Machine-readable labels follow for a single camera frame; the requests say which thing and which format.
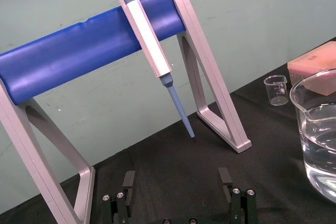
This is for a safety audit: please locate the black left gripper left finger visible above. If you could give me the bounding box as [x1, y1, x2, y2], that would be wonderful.
[101, 170, 137, 224]

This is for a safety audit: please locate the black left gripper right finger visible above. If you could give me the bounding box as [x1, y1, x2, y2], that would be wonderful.
[218, 167, 260, 224]

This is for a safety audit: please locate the black table cloth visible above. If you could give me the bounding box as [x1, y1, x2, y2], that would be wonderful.
[0, 36, 336, 224]

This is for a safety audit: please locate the small clear glass beaker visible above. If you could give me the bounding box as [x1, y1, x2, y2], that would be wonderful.
[263, 74, 290, 105]

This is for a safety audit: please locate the large clear beaker with water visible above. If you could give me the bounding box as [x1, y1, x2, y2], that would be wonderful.
[289, 68, 336, 200]

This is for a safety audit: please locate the white and blue pipette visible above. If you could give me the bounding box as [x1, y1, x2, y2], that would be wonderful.
[110, 0, 195, 139]

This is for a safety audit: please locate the grey pipette stand blue bar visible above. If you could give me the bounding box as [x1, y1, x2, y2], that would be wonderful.
[0, 0, 252, 224]

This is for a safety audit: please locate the pink pipette tip box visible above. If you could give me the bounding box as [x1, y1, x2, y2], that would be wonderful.
[287, 40, 336, 95]

